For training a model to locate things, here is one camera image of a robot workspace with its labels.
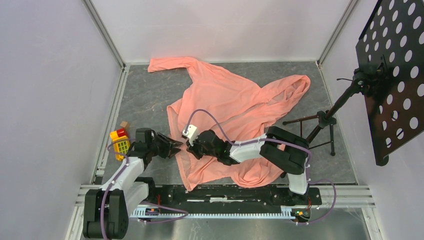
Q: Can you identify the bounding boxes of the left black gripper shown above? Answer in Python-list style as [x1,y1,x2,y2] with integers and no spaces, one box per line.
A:
[147,132,183,160]

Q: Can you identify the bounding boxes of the salmon pink zip jacket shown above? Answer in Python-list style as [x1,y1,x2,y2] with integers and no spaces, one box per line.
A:
[147,57,311,191]

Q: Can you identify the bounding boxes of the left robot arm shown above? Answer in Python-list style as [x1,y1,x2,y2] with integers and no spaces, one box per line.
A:
[82,128,183,240]

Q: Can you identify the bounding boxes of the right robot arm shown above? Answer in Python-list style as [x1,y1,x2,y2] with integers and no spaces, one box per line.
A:
[182,124,312,204]

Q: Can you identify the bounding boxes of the yellow red toy block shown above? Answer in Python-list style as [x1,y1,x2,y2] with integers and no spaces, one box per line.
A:
[109,128,130,162]

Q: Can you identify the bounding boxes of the small wooden cube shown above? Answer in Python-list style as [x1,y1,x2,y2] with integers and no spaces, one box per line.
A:
[119,121,130,130]

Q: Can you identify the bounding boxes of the black perforated stand plate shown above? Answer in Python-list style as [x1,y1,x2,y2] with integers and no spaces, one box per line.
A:
[355,0,424,166]

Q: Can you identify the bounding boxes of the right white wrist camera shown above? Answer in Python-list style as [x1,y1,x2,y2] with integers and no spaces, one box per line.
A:
[181,124,200,146]

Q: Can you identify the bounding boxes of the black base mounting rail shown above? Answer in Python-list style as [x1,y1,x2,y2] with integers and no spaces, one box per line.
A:
[146,184,322,214]

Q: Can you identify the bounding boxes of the white toothed cable track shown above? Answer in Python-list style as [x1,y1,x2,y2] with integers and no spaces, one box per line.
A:
[129,204,311,221]

